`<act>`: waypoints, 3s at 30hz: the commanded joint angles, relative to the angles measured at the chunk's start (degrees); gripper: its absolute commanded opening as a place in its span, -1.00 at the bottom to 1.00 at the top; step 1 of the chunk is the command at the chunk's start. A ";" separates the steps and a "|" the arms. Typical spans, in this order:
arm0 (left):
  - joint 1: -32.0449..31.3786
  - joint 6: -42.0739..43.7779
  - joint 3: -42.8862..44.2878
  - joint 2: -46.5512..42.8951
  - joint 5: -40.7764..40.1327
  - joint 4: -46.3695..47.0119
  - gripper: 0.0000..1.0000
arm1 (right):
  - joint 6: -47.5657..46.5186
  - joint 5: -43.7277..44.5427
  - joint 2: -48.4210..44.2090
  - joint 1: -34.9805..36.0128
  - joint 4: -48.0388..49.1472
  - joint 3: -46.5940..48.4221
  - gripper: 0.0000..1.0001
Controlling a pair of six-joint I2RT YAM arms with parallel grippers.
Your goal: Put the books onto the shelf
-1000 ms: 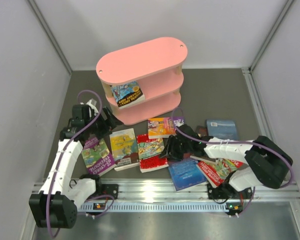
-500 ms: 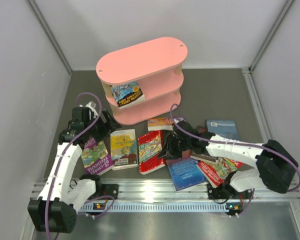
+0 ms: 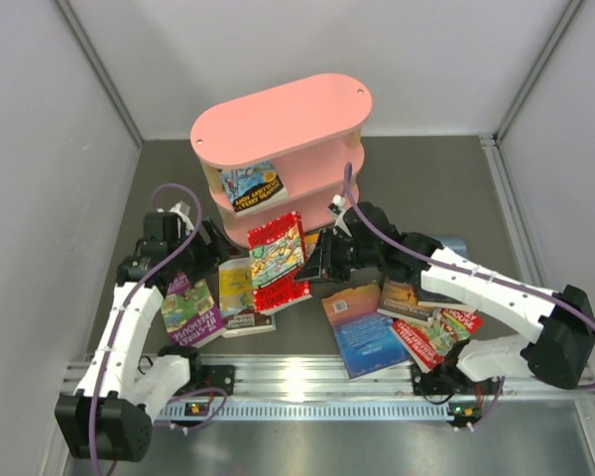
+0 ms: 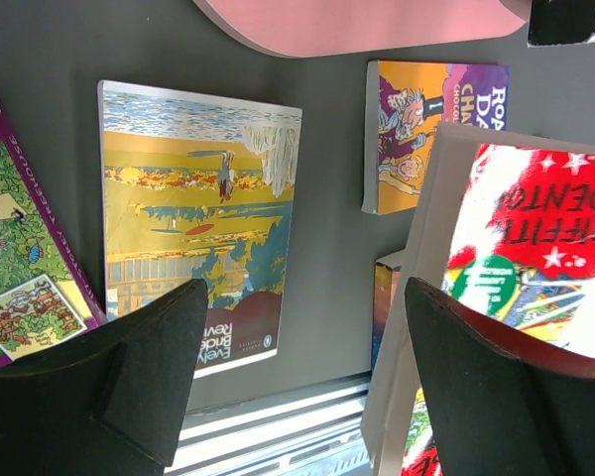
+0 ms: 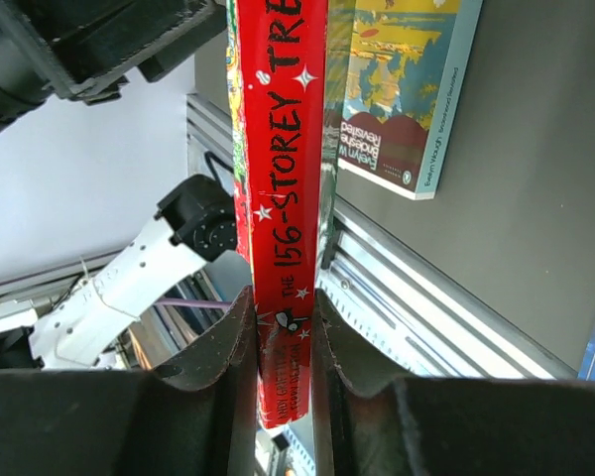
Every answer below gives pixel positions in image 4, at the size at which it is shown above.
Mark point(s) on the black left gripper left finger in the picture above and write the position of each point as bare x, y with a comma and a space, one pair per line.
110, 401

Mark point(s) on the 169-storey treehouse book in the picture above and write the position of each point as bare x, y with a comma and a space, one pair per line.
561, 22

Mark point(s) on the orange Roald Dahl book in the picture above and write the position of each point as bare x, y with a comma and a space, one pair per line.
405, 103

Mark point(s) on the aluminium mounting rail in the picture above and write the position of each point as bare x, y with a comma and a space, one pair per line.
312, 430

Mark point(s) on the purple 117-storey treehouse book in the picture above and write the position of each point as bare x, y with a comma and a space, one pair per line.
45, 298

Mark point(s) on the red treehouse book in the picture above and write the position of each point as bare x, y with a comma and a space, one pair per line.
505, 224

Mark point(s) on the blue orange paperback book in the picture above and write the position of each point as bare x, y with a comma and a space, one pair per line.
386, 276

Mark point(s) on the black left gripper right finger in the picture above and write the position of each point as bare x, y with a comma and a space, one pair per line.
500, 402

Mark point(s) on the yellow Brideshead Revisited book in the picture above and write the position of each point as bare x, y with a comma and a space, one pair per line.
199, 187

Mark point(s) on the pink three-tier shelf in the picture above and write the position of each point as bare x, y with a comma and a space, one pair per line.
300, 29

